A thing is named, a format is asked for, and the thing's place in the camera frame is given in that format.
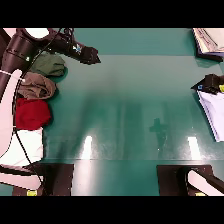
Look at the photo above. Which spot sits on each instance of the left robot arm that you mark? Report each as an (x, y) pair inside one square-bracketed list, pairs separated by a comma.
[(20, 50)]

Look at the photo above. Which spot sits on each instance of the black folded garment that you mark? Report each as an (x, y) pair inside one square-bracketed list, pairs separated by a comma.
[(208, 56)]

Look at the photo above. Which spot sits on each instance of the beige folded garment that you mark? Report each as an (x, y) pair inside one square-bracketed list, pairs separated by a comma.
[(210, 39)]

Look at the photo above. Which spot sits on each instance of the dark green garment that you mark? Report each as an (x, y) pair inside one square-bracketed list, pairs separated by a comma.
[(50, 65)]

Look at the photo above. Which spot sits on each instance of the pale lilac white garment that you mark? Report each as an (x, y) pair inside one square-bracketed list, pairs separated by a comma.
[(215, 113)]

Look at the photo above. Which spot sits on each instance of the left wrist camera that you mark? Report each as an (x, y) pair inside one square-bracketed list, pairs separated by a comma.
[(68, 32)]

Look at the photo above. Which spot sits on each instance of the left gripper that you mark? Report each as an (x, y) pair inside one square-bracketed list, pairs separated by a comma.
[(87, 54)]

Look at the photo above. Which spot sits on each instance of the brown garment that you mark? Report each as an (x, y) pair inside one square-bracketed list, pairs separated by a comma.
[(35, 86)]

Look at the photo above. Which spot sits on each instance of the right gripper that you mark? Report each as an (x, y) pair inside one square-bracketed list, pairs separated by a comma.
[(208, 84)]

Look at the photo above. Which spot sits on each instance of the red garment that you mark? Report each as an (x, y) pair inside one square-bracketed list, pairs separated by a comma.
[(31, 114)]

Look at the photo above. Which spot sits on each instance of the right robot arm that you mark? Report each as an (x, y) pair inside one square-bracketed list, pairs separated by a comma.
[(173, 180)]

